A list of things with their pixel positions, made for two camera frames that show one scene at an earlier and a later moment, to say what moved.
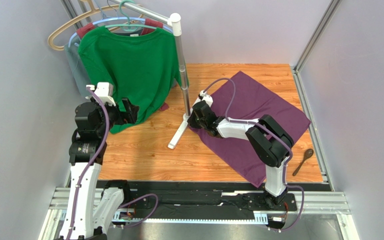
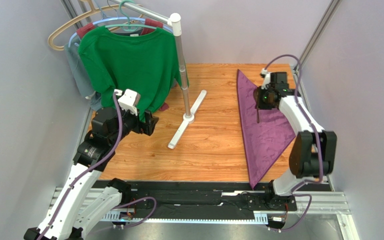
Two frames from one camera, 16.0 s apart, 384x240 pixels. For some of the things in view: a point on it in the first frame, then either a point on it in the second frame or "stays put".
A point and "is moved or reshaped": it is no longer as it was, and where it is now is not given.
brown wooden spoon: [308, 153] is moved or reshaped
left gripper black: [130, 115] → [147, 127]
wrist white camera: [105, 90] → [129, 100]
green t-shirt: [143, 68] stays put
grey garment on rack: [72, 50] stays put
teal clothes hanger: [128, 27] stays put
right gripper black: [196, 116] → [258, 99]
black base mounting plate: [170, 199] stays put
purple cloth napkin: [252, 99] is moved or reshaped
